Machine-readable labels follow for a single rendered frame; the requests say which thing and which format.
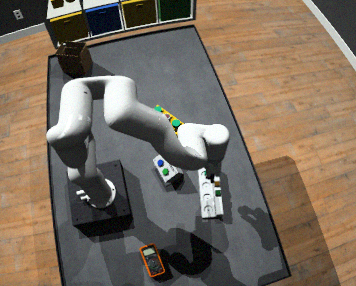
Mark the orange digital multimeter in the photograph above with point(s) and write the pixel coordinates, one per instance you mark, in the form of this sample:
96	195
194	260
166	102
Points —
152	260

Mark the white button panel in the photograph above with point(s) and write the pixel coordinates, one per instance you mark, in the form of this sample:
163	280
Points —
167	171

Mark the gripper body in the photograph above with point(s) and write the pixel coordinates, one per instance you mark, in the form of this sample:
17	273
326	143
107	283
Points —
215	170

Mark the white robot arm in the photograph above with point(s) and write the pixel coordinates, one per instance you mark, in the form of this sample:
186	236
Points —
123	113

